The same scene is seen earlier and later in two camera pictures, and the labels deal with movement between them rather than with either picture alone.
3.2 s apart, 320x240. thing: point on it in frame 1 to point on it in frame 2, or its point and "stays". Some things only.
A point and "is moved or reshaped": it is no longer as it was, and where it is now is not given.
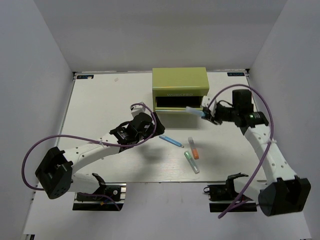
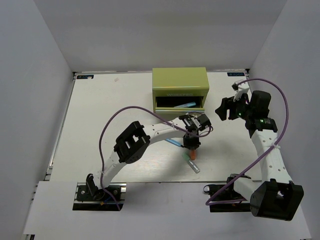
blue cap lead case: [197, 111] to [186, 105]
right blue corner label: [235, 74] stays
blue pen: [171, 140] stays
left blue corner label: [86, 76] stays
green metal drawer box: [175, 89] stays
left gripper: [159, 128] to [195, 143]
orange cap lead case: [194, 149] is moved or reshaped
